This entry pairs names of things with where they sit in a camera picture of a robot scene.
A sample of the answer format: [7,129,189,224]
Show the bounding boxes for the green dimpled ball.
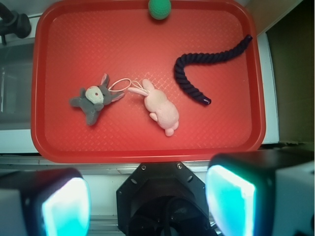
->
[148,0,171,20]

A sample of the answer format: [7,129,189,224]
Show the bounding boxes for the black clamp knob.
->
[0,3,32,46]

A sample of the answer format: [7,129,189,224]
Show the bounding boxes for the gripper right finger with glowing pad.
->
[205,149,315,236]

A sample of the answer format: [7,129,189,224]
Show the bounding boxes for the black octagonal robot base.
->
[116,162,217,236]

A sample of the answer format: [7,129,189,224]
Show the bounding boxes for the dark navy twisted rope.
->
[174,34,253,106]

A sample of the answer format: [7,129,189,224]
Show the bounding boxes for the pink plush bunny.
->
[127,79,179,137]

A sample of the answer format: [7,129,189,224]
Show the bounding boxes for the grey plush donkey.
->
[69,74,131,126]

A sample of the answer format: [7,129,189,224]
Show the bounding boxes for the red plastic tray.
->
[31,0,266,163]

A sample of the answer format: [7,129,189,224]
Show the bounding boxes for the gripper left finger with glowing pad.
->
[0,168,91,236]

